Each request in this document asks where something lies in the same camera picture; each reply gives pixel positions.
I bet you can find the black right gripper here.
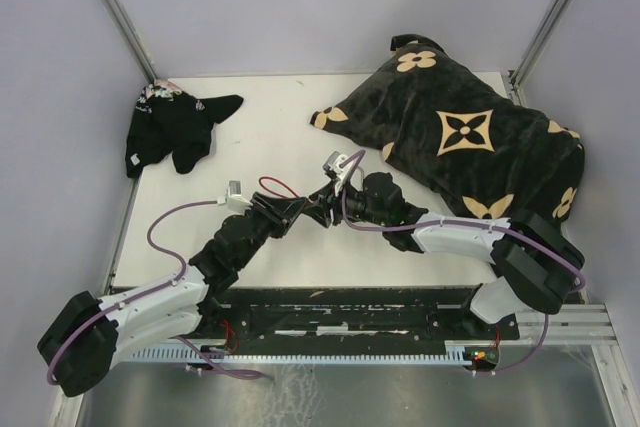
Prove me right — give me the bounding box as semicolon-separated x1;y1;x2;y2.
301;174;387;228

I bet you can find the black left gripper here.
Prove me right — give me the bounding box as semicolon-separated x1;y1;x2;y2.
235;191;308;269

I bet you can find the red cable padlock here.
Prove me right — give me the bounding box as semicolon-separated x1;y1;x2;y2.
258;175;299;199

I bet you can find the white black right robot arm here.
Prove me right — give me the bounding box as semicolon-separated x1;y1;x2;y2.
304;172;585;338

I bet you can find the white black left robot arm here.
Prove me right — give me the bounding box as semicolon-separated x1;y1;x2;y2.
37;193;308;397

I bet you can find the black printed garment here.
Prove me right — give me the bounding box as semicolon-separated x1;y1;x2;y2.
124;79;244;179

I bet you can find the black beige patterned blanket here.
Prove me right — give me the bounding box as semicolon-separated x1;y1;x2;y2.
310;34;585;226

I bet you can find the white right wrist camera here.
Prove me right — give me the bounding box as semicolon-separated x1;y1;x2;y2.
323;151;355;196

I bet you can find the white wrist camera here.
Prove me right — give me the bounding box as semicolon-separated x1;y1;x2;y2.
323;151;355;196
217;180;251;214

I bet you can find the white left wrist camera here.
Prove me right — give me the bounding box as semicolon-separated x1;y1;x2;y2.
217;180;251;214

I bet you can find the black base frame bar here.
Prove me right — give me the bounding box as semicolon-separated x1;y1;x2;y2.
190;287;520;355

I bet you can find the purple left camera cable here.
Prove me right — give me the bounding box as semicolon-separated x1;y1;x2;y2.
46;199;264;387

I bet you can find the white slotted cable duct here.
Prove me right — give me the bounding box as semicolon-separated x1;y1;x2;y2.
129;340;496;364

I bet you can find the left aluminium frame post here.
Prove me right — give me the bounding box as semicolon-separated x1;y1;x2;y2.
101;0;156;82

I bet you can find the aluminium frame post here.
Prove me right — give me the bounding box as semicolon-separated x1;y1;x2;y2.
101;0;156;82
508;0;572;105

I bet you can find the right aluminium frame post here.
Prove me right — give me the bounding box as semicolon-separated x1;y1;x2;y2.
508;0;572;105

